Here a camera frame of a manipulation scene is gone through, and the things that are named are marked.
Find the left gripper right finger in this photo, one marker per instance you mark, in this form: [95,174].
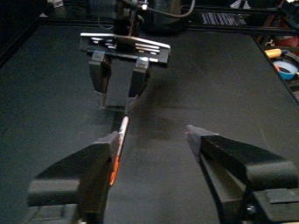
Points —
[249,169]

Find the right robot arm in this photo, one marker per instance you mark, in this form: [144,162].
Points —
[126,17]

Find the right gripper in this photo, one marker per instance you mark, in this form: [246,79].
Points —
[120,46]

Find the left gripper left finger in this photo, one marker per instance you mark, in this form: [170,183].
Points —
[74,172]

